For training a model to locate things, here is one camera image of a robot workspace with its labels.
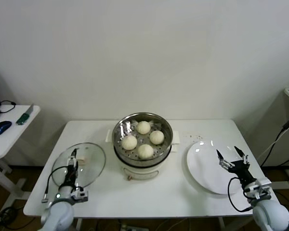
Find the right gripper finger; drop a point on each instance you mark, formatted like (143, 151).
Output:
(240, 151)
(221, 160)

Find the white steamed baozi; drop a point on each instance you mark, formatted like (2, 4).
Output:
(129, 143)
(143, 127)
(145, 151)
(157, 137)

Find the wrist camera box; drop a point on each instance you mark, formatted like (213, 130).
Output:
(82, 193)
(260, 186)

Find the round glass lid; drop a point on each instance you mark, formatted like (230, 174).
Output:
(94, 163)

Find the stainless steel steamer basket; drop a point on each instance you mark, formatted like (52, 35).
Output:
(159, 150)

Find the blue computer mouse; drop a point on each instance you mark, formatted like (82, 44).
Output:
(1, 127)

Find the white round plate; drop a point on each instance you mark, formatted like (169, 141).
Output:
(202, 168)

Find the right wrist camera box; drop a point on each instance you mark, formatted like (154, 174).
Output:
(260, 186)

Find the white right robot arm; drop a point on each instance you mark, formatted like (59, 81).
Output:
(269, 214)

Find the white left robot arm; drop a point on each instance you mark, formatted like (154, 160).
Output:
(59, 214)

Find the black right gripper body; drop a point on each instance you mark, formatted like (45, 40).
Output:
(242, 170)

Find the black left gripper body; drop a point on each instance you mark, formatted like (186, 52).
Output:
(70, 178)

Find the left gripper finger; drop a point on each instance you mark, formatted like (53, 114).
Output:
(71, 162)
(76, 161)

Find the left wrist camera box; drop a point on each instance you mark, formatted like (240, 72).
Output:
(82, 193)

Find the cream electric cooker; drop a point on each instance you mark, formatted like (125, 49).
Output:
(139, 173)

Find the white side table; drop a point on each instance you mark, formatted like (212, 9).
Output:
(14, 134)

